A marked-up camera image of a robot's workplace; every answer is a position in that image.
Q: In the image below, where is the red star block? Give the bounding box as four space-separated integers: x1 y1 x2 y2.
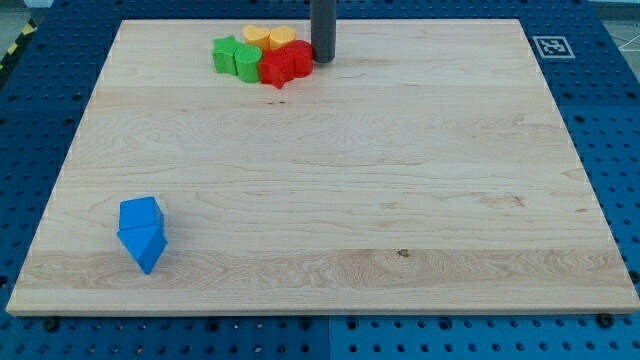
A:
259 49 295 89

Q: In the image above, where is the green star block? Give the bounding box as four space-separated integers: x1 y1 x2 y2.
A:
212 35 243 76

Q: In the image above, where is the wooden board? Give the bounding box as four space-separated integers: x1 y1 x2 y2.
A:
7 19 639 316

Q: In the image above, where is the red cylinder block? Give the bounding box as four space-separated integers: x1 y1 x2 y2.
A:
284 40 313 78

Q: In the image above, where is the green cylinder block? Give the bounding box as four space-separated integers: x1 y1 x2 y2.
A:
234 45 263 83

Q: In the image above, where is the yellow rounded block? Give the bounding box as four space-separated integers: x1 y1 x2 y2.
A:
269 25 297 50

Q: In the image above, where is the yellow heart block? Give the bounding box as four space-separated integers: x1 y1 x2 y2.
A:
242 24 270 50

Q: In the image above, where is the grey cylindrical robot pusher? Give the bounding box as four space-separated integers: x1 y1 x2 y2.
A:
310 0 337 64

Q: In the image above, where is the blue cube block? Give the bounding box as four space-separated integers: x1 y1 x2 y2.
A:
119 196 164 230

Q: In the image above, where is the blue triangular prism block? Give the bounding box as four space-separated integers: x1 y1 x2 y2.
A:
117 225 168 275

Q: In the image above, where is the white fiducial marker tag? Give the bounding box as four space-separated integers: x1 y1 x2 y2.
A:
533 35 575 59

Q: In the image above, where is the black yellow hazard tape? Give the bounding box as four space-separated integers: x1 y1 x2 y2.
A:
1 19 38 73

